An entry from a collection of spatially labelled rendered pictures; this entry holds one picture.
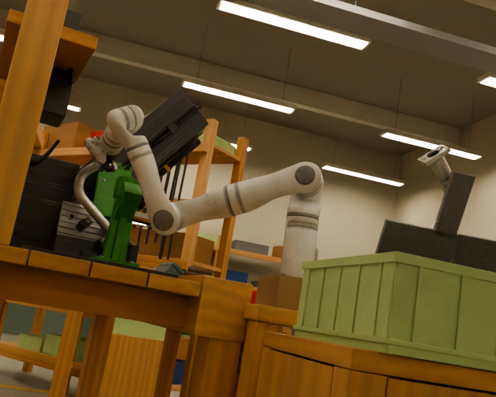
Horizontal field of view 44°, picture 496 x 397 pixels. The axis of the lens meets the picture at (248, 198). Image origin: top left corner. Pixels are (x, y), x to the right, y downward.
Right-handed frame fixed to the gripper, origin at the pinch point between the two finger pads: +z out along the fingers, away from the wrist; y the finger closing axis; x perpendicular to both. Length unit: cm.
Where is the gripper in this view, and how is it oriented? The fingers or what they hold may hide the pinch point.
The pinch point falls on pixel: (99, 163)
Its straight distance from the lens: 211.1
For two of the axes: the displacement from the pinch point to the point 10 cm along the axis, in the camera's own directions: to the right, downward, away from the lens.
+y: -5.8, -8.1, 0.5
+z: -4.4, 3.7, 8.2
